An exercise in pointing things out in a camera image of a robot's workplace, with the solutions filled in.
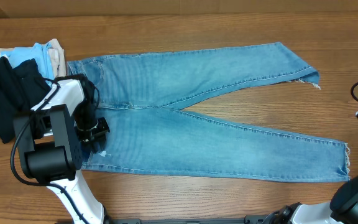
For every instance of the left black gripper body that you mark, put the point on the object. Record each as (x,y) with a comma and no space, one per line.
(91,130)

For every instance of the blue denim jeans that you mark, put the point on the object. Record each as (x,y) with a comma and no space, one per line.
(145,99)

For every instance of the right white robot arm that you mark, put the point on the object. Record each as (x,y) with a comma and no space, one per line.
(343,208)

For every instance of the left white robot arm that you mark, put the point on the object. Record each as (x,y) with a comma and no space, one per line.
(51,139)

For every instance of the beige folded garment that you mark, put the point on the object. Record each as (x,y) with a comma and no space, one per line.
(58,58)

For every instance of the light blue folded garment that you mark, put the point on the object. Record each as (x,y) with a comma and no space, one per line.
(38,52)

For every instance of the black folded garment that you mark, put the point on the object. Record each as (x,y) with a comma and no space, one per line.
(21,88)

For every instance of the brown cardboard backboard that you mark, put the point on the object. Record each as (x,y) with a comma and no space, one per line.
(67,8)

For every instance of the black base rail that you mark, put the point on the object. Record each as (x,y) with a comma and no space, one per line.
(191,220)

